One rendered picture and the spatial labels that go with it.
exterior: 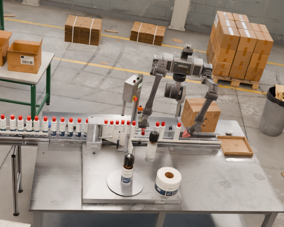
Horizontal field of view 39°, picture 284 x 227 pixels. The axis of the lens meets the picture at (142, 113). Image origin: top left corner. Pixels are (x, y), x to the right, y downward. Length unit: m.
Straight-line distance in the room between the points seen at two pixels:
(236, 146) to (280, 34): 5.48
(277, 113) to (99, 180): 3.23
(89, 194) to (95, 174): 0.23
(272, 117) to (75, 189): 3.42
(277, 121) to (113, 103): 2.35
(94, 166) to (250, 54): 4.11
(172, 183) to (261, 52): 4.11
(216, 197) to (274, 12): 6.18
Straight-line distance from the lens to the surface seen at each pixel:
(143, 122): 3.57
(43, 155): 3.68
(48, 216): 3.99
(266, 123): 6.05
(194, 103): 4.13
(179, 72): 4.04
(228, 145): 4.17
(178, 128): 3.85
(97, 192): 3.29
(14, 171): 3.89
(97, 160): 3.57
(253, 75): 7.12
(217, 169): 3.84
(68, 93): 6.09
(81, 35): 7.59
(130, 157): 3.18
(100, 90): 6.24
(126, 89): 3.57
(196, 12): 8.95
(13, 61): 4.96
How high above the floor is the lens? 3.22
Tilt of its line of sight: 33 degrees down
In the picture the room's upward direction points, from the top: 10 degrees clockwise
